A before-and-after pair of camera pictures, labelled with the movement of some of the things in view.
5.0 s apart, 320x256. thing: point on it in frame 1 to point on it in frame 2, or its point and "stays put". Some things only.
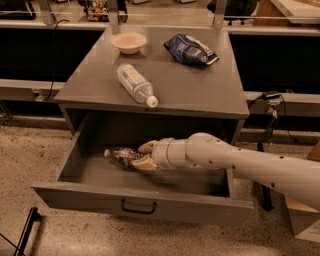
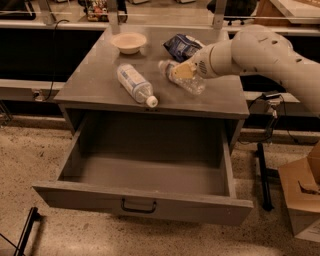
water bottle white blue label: [139, 88] stays put
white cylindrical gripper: [160, 152] to [201, 64]
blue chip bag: [190, 50] stays put
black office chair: [235, 8] stays put
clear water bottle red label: [122, 155] to [194, 85]
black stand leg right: [265, 190] stays put
